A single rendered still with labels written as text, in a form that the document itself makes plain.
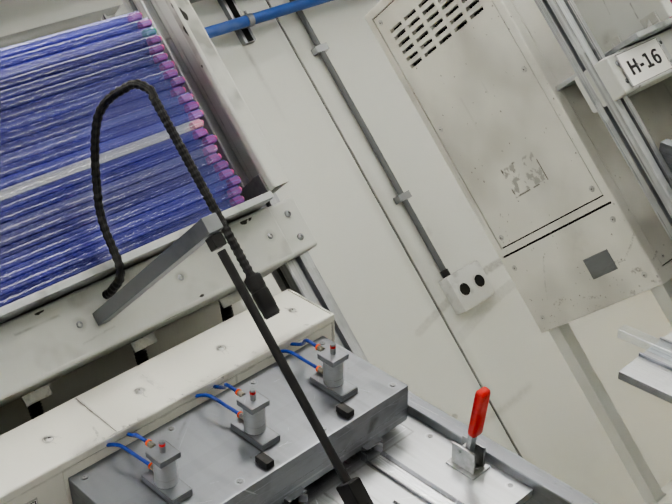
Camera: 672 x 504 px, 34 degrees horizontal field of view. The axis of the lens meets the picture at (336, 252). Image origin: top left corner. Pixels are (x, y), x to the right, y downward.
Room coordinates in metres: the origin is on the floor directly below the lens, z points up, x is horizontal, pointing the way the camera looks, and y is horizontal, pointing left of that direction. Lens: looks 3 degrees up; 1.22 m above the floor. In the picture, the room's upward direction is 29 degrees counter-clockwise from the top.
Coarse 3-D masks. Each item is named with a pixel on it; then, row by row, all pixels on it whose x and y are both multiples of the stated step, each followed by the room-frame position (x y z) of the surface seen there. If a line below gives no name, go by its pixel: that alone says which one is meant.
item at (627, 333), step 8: (624, 328) 1.20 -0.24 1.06; (632, 328) 1.20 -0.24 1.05; (624, 336) 1.20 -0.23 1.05; (632, 336) 1.19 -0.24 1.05; (640, 336) 1.19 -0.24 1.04; (648, 336) 1.19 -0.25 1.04; (640, 344) 1.19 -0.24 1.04; (648, 344) 1.18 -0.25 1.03; (656, 344) 1.18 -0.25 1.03; (664, 344) 1.18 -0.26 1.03; (656, 352) 1.18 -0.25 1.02; (664, 352) 1.17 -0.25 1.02
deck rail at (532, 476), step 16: (416, 400) 1.23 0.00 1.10; (416, 416) 1.22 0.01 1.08; (432, 416) 1.20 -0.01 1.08; (448, 416) 1.20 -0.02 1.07; (448, 432) 1.19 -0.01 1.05; (464, 432) 1.18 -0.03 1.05; (496, 448) 1.16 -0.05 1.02; (496, 464) 1.15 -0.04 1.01; (512, 464) 1.14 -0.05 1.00; (528, 464) 1.14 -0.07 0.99; (528, 480) 1.13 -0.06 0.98; (544, 480) 1.12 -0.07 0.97; (560, 480) 1.12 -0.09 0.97; (544, 496) 1.12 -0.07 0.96; (560, 496) 1.10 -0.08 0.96; (576, 496) 1.10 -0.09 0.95
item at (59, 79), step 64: (0, 64) 1.13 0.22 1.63; (64, 64) 1.17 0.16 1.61; (128, 64) 1.22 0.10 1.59; (0, 128) 1.11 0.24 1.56; (64, 128) 1.15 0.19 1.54; (128, 128) 1.19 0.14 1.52; (192, 128) 1.24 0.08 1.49; (0, 192) 1.09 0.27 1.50; (64, 192) 1.13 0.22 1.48; (128, 192) 1.17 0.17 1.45; (192, 192) 1.21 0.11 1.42; (0, 256) 1.07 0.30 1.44; (64, 256) 1.11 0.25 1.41
